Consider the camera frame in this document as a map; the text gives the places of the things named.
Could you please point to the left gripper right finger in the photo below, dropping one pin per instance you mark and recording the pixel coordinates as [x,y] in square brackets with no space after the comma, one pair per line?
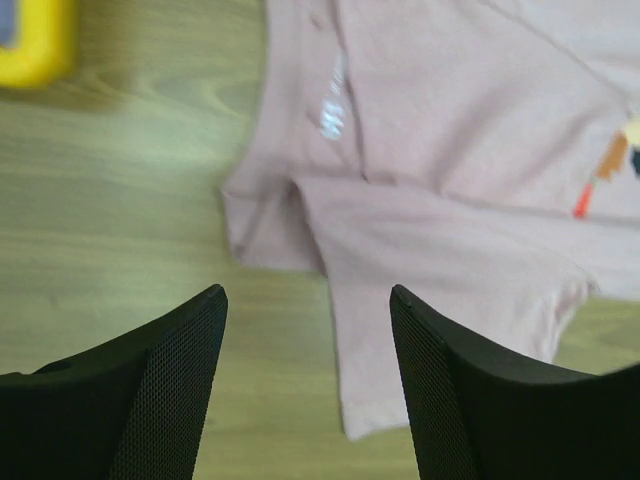
[478,410]

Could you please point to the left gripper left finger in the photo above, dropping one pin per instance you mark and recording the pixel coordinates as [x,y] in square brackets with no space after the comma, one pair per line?
[131,408]

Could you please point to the pink t shirt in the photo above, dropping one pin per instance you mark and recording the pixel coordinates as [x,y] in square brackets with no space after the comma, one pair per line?
[481,153]

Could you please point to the yellow plastic bin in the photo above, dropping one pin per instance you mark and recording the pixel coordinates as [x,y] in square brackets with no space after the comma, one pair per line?
[45,45]

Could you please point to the lavender t shirt in bin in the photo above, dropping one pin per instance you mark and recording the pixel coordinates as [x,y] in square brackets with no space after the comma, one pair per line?
[8,21]

